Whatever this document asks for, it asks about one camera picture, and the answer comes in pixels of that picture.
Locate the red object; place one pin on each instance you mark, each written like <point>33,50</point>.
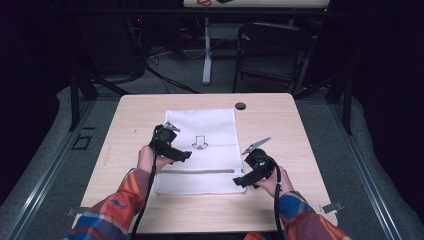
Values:
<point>204,2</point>

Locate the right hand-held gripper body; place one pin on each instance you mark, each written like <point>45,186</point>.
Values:
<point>260,163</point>

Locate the person's left hand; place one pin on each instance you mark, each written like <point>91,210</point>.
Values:
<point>146,160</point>

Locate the black metal stand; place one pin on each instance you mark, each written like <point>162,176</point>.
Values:
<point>347,110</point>
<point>75,106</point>

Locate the white desk leg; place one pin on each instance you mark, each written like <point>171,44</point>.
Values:
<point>207,60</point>

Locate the grey table clip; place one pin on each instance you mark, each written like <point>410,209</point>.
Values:
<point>331,207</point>
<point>74,212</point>

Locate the black table grommet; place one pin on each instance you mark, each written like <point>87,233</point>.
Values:
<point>240,106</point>

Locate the person's orange garment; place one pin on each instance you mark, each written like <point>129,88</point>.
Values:
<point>254,236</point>

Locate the aluminium floor rail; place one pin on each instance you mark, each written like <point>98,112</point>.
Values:
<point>43,186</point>
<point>366,180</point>

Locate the person's right hand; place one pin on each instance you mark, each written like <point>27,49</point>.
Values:
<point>281,185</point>

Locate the black folding chair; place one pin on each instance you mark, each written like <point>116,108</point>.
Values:
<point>273,36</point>

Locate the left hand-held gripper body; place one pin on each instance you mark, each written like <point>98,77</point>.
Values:
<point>163,138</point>

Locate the white zippered cloth bag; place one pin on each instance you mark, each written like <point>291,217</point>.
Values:
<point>213,123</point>

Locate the dark computer case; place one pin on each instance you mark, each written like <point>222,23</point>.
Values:
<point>110,46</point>

